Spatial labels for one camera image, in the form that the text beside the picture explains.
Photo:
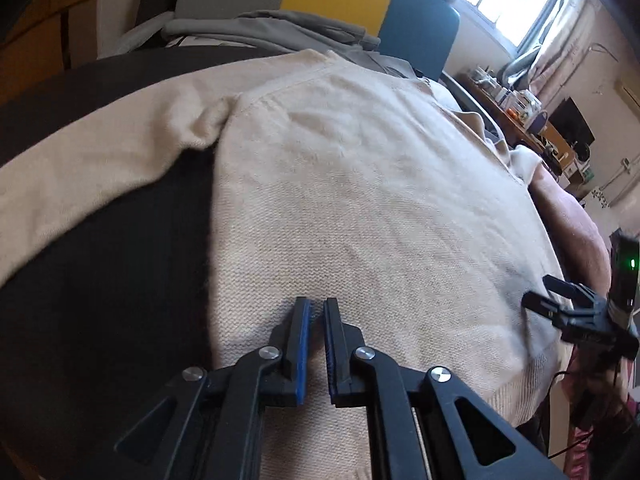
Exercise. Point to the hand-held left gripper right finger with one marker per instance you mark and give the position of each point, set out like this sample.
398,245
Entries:
330,360

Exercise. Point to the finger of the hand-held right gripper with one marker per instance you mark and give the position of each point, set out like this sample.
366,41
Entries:
547,307
570,291

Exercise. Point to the pink knit sweater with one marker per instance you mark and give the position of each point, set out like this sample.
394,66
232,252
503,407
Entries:
575,225

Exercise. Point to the cream knit sweater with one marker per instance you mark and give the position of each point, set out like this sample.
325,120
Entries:
350,185

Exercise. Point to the grey jacket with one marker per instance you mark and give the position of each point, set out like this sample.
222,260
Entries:
260,27

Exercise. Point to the wooden side table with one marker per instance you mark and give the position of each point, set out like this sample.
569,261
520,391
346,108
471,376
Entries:
515,127

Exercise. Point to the wooden desk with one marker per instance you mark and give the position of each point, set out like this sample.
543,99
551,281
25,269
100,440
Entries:
562,152

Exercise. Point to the lighthouse print curtain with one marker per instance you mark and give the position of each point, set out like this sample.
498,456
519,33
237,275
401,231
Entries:
560,60

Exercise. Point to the cluster of bottles and boxes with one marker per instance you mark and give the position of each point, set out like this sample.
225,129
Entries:
515,100

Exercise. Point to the black monitor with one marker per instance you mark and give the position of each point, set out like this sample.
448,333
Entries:
572,122

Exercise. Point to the small round fan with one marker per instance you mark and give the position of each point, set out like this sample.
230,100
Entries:
583,151

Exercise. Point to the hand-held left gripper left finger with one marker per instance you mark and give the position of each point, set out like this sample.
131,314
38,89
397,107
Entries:
301,360

